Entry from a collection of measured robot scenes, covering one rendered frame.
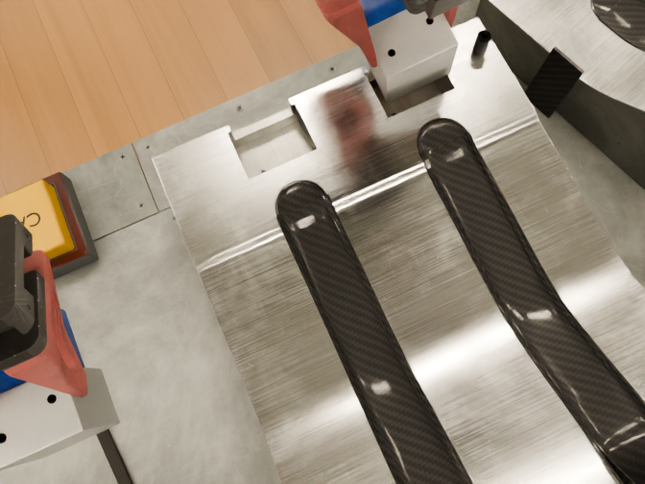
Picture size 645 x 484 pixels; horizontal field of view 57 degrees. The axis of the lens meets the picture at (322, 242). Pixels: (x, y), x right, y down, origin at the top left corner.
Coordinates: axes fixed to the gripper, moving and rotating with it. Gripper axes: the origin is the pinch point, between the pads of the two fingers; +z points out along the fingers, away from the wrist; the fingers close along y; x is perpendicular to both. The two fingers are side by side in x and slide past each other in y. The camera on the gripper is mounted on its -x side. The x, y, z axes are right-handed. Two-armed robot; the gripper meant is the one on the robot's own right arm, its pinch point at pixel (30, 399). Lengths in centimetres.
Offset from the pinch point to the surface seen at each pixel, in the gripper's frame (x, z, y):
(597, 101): 9.4, 6.7, 42.6
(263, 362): 0.9, 7.3, 11.5
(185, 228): 9.9, 1.9, 10.2
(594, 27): 13.9, 3.5, 45.3
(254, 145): 15.4, 2.0, 17.0
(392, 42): 10.8, -4.5, 27.4
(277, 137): 15.2, 2.1, 18.8
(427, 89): 14.0, 2.7, 30.7
